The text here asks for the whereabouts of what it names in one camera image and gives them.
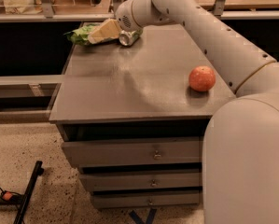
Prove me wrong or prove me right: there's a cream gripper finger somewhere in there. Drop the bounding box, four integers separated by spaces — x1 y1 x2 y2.
88 19 121 44

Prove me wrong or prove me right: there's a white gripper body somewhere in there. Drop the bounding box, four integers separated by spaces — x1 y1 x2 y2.
115 0 141 32

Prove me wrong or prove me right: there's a green soda can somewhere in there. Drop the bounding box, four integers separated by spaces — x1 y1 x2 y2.
119 30 143 47

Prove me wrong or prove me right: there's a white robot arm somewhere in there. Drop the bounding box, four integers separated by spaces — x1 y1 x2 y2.
115 0 279 224

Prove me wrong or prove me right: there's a green rice chip bag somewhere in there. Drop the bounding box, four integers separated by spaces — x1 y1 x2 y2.
63 22 121 47

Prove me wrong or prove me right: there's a grey drawer cabinet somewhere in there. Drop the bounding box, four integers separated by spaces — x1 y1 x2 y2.
49 25 234 197

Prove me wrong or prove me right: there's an orange fruit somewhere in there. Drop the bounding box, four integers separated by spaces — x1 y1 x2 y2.
188 66 216 92

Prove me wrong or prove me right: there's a top grey drawer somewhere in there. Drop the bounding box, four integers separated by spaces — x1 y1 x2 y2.
62 137 201 168

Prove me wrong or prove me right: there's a grey drawer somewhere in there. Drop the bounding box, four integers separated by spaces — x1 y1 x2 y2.
79 170 202 192
62 137 201 168
91 190 202 209

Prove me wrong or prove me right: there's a middle grey drawer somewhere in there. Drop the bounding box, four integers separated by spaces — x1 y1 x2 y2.
79 170 202 192

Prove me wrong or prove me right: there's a black stand leg left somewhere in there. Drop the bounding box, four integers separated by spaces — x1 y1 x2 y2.
13 161 44 224

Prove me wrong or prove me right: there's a bottom grey drawer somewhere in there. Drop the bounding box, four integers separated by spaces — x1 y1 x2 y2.
91 190 202 209

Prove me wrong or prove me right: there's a metal shelf rail frame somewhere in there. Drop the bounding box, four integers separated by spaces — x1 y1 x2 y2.
0 0 279 24

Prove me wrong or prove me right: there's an orange clip with cable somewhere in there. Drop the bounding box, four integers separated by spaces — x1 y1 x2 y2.
0 187 21 205

